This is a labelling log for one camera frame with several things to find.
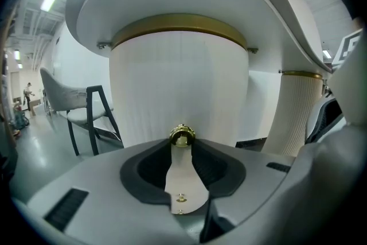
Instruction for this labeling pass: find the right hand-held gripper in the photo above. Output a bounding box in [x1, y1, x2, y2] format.
[305, 28, 364, 144]

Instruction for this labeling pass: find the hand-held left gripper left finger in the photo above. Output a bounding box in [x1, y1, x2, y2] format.
[11, 139, 207, 245]

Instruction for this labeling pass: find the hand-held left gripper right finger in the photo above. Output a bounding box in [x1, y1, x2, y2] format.
[191, 138, 296, 227]

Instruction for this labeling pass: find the green and red machine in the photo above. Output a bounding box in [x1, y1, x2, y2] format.
[11, 106, 31, 135]

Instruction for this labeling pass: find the cardboard box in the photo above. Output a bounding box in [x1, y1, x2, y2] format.
[28, 99, 41, 117]

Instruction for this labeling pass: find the grey chair with black legs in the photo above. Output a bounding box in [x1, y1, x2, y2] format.
[39, 67, 124, 157]

